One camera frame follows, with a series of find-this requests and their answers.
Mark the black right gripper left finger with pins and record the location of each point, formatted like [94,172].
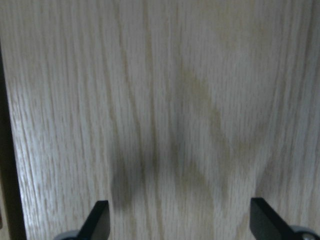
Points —
[97,226]

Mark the light wooden drawer cabinet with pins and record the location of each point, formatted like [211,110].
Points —
[177,112]

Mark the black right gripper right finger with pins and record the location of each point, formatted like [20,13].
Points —
[266,224]

